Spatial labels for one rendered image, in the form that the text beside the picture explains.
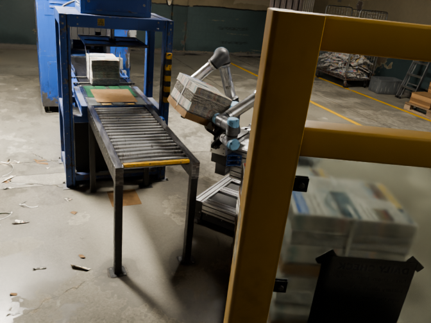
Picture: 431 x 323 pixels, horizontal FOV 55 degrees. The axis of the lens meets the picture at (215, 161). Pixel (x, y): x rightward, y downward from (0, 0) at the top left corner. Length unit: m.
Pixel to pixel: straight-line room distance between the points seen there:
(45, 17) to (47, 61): 0.56
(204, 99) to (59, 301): 1.55
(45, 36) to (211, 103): 3.65
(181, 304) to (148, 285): 0.27
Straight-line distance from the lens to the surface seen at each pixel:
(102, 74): 4.54
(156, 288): 2.90
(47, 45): 6.05
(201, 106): 2.73
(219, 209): 3.37
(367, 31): 0.79
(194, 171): 2.74
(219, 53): 3.17
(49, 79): 6.13
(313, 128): 0.80
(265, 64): 0.75
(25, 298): 2.92
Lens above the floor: 1.88
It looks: 23 degrees down
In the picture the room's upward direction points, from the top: 6 degrees clockwise
